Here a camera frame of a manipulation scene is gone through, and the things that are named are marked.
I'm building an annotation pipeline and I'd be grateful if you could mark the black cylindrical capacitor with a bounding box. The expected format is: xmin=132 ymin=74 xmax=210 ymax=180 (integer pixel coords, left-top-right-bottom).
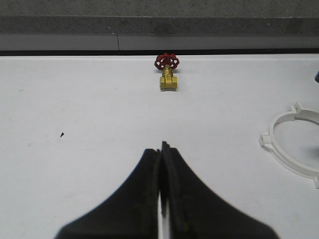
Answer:
xmin=315 ymin=72 xmax=319 ymax=83

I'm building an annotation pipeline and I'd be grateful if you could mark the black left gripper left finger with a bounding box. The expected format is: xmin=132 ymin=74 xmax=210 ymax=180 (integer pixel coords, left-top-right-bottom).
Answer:
xmin=56 ymin=149 xmax=160 ymax=239

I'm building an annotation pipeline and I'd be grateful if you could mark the brass valve red handwheel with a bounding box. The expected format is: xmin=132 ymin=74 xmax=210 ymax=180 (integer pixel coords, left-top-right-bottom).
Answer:
xmin=154 ymin=53 xmax=179 ymax=90

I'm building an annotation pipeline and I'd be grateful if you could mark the white half pipe clamp with tab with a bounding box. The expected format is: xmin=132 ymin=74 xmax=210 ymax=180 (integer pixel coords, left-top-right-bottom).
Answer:
xmin=259 ymin=102 xmax=319 ymax=189

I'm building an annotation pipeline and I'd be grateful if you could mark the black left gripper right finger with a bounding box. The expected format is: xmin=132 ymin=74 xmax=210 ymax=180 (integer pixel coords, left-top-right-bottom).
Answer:
xmin=160 ymin=142 xmax=278 ymax=239

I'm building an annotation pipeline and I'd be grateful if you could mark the grey stone countertop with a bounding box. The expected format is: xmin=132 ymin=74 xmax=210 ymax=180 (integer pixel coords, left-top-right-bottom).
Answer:
xmin=0 ymin=0 xmax=319 ymax=36

